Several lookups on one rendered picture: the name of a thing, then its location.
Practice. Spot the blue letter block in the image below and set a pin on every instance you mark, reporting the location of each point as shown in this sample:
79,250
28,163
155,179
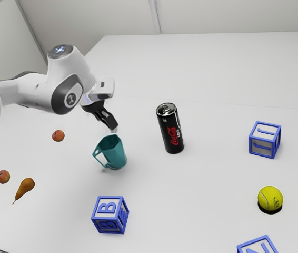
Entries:
257,245
109,214
264,139

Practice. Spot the black soda can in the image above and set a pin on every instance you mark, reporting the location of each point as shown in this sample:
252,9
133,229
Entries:
170,128

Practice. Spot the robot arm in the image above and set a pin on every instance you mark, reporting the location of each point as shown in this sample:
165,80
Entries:
33,87

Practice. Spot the yellow tennis ball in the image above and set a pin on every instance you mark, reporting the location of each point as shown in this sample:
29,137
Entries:
270,198

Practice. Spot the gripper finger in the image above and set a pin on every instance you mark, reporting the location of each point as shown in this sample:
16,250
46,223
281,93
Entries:
110,120

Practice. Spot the teal faceted mug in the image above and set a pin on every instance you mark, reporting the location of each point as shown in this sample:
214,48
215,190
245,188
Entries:
111,152

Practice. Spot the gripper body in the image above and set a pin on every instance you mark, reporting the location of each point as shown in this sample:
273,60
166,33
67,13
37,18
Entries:
93,108

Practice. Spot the red apple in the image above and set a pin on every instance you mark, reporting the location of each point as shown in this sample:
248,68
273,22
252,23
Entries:
2,176

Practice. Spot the small orange peach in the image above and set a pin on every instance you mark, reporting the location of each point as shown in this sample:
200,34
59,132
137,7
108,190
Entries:
58,135

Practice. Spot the brown pear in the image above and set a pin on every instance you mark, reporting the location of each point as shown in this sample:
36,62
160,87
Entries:
24,187

